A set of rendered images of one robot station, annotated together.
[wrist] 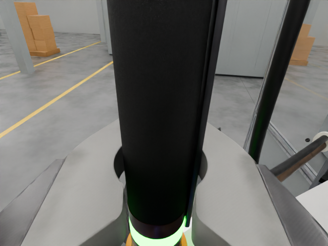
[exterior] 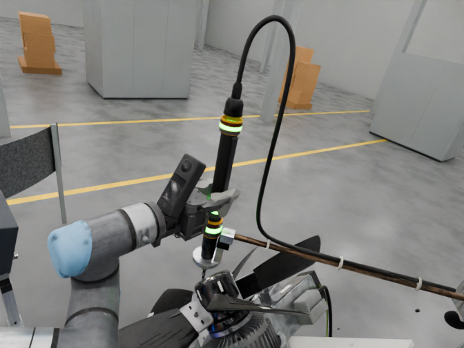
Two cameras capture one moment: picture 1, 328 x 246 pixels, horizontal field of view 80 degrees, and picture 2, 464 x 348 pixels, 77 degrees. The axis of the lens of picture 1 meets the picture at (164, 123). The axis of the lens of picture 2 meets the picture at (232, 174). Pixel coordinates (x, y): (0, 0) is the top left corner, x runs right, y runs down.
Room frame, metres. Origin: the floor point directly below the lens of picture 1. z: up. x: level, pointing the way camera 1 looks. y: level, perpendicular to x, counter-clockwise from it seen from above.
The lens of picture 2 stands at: (-0.33, -0.37, 1.93)
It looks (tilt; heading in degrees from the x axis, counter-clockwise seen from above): 27 degrees down; 41
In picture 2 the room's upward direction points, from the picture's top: 11 degrees clockwise
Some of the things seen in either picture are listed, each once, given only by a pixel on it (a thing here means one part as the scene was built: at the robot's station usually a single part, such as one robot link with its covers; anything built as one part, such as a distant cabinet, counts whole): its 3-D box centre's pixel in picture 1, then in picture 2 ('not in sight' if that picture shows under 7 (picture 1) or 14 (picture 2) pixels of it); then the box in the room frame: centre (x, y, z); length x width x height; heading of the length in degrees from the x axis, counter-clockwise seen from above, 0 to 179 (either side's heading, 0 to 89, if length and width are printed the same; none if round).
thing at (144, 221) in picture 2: not in sight; (139, 226); (-0.12, 0.00, 1.59); 0.08 x 0.05 x 0.08; 90
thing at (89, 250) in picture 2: not in sight; (92, 243); (-0.20, 0.00, 1.58); 0.11 x 0.08 x 0.09; 0
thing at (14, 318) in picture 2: not in sight; (10, 302); (-0.29, 0.53, 0.96); 0.03 x 0.03 x 0.20; 0
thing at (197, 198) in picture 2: not in sight; (176, 215); (-0.04, 0.00, 1.58); 0.12 x 0.08 x 0.09; 0
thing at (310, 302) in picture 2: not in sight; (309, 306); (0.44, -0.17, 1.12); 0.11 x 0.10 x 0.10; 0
